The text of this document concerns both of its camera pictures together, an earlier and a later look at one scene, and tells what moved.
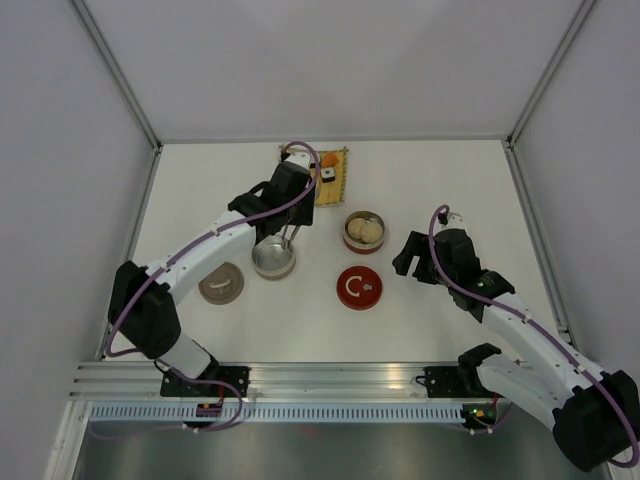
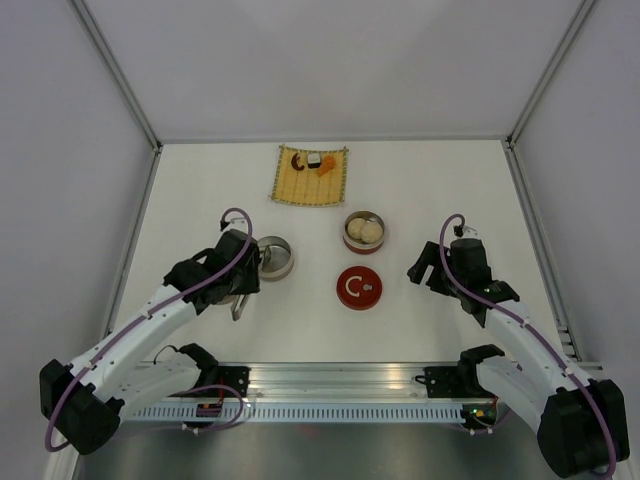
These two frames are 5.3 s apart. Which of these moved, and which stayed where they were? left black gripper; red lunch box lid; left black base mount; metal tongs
Moved: metal tongs; left black gripper
Stayed: left black base mount; red lunch box lid
